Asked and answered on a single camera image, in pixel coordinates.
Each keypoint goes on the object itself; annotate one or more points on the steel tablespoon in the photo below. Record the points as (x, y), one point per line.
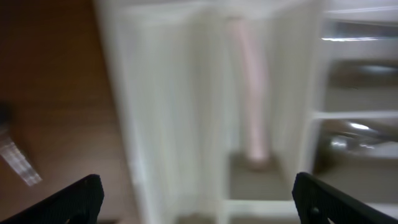
(375, 138)

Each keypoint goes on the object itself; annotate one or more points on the white plastic cutlery tray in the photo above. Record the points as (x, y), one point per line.
(179, 90)

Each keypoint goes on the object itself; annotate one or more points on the small steel teaspoon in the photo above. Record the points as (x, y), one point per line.
(16, 159)

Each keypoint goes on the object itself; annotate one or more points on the pink plastic knife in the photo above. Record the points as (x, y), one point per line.
(254, 86)

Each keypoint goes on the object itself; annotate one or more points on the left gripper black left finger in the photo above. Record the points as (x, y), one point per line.
(78, 203)

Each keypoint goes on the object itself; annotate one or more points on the steel fork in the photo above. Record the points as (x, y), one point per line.
(357, 39)

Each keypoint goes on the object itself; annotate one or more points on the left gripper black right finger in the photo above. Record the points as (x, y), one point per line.
(319, 203)

